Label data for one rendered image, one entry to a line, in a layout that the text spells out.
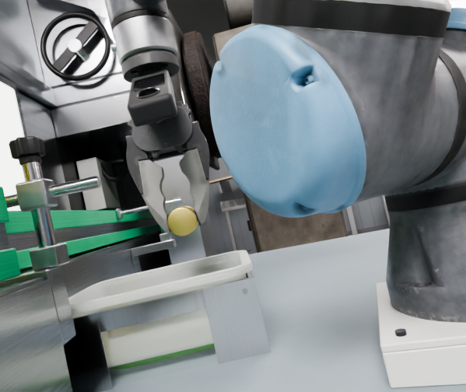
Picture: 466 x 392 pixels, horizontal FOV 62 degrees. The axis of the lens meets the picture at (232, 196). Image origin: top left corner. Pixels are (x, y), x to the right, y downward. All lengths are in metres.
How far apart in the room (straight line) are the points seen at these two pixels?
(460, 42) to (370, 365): 0.26
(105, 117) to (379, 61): 1.14
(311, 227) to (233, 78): 2.23
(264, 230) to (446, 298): 2.14
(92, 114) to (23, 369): 1.05
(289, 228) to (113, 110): 1.47
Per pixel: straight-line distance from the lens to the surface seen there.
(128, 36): 0.51
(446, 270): 0.34
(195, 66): 2.64
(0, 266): 0.37
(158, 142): 0.48
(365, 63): 0.22
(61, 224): 0.73
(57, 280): 0.41
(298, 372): 0.38
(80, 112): 1.34
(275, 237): 2.45
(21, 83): 1.19
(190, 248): 1.23
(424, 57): 0.24
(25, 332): 0.35
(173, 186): 1.23
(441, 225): 0.34
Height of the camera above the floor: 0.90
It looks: 2 degrees up
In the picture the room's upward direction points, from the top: 13 degrees counter-clockwise
